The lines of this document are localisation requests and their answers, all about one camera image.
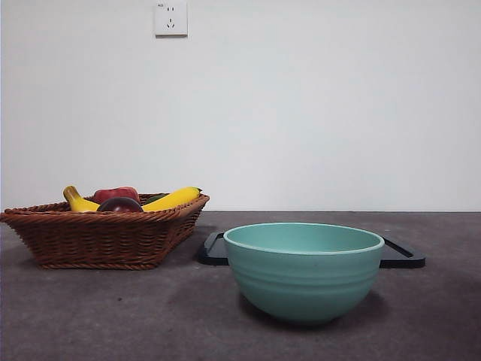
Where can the white wall socket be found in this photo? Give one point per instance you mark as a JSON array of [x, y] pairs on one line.
[[171, 19]]

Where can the dark green vegetable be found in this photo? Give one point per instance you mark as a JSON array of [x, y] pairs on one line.
[[154, 198]]

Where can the red apple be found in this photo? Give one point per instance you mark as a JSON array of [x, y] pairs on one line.
[[114, 193]]

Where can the black rectangular tray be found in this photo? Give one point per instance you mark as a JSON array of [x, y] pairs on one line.
[[212, 253]]

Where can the dark red plum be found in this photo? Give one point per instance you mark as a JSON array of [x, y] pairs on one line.
[[120, 205]]

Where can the teal ribbed bowl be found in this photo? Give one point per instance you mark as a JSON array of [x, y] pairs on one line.
[[304, 286]]

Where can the yellow banana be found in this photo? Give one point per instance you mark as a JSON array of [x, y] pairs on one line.
[[169, 198]]

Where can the brown wicker basket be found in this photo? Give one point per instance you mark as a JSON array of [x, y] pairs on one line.
[[97, 240]]

